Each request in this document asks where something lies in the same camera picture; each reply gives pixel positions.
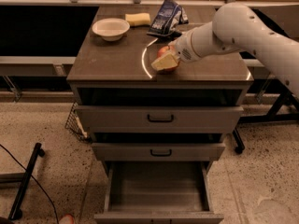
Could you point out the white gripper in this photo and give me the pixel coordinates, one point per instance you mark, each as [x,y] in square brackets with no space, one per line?
[184,49]

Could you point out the red apple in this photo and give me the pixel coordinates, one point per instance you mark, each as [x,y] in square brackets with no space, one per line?
[162,51]

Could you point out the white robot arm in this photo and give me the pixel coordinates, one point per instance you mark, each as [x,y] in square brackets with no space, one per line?
[236,27]

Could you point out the yellow sponge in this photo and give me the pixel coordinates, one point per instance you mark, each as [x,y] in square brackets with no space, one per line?
[138,19]

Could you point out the blue chip bag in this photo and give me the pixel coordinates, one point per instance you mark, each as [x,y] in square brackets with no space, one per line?
[169,16]

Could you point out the white bowl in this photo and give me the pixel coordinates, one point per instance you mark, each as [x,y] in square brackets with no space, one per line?
[111,29]

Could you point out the grey drawer cabinet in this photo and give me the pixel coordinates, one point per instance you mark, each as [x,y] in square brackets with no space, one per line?
[120,74]

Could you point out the top drawer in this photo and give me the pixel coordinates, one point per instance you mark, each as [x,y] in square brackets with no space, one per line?
[155,119]

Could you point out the middle drawer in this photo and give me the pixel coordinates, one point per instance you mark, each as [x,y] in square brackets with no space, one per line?
[157,152]

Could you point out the open bottom drawer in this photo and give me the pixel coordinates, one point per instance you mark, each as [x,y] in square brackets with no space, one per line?
[152,192]

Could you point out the red white shoe tip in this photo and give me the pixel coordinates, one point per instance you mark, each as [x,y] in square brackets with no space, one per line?
[67,219]

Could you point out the black metal stand leg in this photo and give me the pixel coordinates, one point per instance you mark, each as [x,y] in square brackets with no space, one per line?
[15,212]

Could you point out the wire mesh basket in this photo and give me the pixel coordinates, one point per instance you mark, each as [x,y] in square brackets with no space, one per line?
[74,126]

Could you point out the black table leg frame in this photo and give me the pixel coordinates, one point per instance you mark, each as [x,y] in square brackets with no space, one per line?
[261,87]

